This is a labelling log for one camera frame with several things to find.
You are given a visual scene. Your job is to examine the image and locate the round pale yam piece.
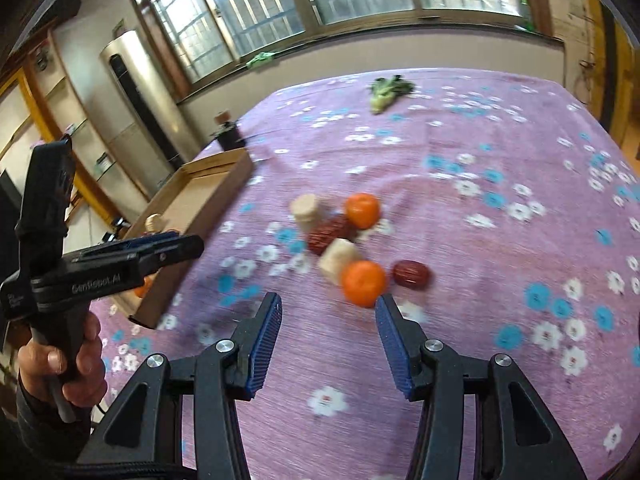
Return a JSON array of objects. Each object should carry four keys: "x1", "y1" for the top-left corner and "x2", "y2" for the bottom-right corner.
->
[{"x1": 290, "y1": 193, "x2": 321, "y2": 233}]

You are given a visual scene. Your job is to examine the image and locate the wooden wall shelf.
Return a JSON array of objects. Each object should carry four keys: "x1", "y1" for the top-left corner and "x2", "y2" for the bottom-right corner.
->
[{"x1": 0, "y1": 30, "x2": 151, "y2": 221}]

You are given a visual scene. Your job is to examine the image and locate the green bok choy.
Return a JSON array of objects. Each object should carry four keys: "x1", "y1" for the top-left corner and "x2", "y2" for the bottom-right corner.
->
[{"x1": 369, "y1": 75, "x2": 415, "y2": 115}]

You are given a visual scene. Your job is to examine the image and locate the shallow cardboard box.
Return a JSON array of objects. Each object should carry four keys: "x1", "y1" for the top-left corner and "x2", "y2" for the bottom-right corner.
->
[{"x1": 107, "y1": 149, "x2": 253, "y2": 331}]

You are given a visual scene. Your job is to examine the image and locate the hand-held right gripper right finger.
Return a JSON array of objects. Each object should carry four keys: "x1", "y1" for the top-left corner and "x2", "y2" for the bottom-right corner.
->
[{"x1": 375, "y1": 294, "x2": 588, "y2": 480}]

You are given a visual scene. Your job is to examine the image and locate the gold tower air conditioner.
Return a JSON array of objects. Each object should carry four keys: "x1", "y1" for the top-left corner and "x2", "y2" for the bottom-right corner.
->
[{"x1": 99, "y1": 30, "x2": 201, "y2": 173}]

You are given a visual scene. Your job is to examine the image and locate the person's left forearm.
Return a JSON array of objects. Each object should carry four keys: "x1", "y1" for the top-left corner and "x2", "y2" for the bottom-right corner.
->
[{"x1": 15, "y1": 370, "x2": 96, "y2": 466}]

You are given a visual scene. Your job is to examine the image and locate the person's left hand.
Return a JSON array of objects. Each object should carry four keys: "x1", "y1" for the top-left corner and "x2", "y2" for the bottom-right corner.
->
[{"x1": 17, "y1": 312, "x2": 103, "y2": 411}]

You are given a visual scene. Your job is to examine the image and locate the dark red jujube date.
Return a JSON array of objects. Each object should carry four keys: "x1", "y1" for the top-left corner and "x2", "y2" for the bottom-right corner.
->
[
  {"x1": 391, "y1": 259, "x2": 432, "y2": 291},
  {"x1": 307, "y1": 215, "x2": 357, "y2": 256}
]

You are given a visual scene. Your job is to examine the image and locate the black wall cable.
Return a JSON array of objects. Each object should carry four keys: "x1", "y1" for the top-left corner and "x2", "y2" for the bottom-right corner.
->
[{"x1": 577, "y1": 57, "x2": 601, "y2": 101}]

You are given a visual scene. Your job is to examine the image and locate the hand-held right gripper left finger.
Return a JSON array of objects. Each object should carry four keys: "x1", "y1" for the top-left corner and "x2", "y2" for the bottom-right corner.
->
[{"x1": 75, "y1": 291, "x2": 284, "y2": 480}]

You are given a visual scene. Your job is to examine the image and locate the yellow wooden door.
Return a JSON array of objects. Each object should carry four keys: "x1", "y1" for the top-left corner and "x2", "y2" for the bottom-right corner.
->
[{"x1": 582, "y1": 0, "x2": 640, "y2": 146}]

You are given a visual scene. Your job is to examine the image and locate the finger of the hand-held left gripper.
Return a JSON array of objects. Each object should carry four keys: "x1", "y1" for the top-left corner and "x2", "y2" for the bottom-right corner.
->
[
  {"x1": 80, "y1": 232, "x2": 183, "y2": 261},
  {"x1": 140, "y1": 235, "x2": 205, "y2": 276}
]

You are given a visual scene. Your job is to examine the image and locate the pale yam chunk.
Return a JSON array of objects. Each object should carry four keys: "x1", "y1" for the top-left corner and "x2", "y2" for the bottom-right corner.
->
[{"x1": 318, "y1": 238, "x2": 363, "y2": 286}]

